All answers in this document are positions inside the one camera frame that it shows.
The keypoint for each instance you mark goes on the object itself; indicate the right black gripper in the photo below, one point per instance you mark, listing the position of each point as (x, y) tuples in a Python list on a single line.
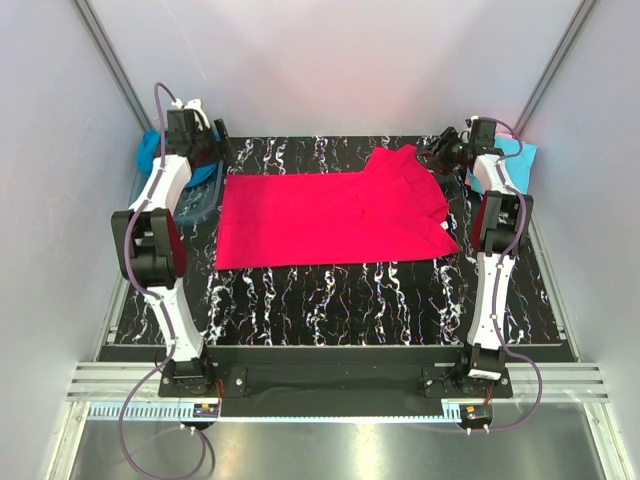
[(445, 138)]

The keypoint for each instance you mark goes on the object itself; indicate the folded light blue t shirt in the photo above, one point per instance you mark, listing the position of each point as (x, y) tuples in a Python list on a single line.
[(519, 167)]

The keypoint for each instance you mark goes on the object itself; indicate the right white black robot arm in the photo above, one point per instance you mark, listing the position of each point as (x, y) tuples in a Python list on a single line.
[(500, 227)]

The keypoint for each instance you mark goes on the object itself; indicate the red t shirt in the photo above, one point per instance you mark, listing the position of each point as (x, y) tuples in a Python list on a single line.
[(391, 210)]

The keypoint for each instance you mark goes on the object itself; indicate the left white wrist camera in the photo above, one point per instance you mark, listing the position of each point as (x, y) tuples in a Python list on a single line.
[(196, 106)]

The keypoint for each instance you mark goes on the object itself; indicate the white slotted cable duct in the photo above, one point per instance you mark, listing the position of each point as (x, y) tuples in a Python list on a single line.
[(154, 411)]

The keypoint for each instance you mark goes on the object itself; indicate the blue crumpled t shirt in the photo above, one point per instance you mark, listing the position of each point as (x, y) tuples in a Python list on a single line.
[(148, 150)]

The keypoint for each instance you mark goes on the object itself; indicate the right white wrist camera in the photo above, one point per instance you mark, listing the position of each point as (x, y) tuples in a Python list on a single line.
[(482, 132)]

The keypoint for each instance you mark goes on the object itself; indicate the clear teal plastic bin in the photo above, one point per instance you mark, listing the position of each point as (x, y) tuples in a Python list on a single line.
[(200, 200)]

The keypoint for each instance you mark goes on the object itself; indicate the right aluminium corner post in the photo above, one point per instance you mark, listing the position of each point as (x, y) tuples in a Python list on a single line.
[(568, 40)]

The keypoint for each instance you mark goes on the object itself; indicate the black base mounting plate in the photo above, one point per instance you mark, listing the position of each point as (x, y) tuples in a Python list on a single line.
[(325, 382)]

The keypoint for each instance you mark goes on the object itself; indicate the left aluminium corner post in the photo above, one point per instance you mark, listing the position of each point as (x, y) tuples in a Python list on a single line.
[(100, 39)]

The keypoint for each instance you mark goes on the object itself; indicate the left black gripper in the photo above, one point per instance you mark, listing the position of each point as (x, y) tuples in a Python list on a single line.
[(221, 150)]

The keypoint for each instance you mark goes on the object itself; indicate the folded pink t shirt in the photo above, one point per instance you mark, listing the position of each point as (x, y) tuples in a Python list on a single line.
[(502, 135)]

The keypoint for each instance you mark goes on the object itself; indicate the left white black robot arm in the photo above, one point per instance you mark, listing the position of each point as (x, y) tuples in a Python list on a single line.
[(151, 254)]

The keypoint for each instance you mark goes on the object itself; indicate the aluminium corner post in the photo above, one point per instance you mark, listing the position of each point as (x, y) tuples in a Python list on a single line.
[(100, 39), (568, 40)]

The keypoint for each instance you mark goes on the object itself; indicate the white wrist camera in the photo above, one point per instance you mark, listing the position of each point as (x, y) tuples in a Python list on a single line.
[(482, 132), (196, 106)]

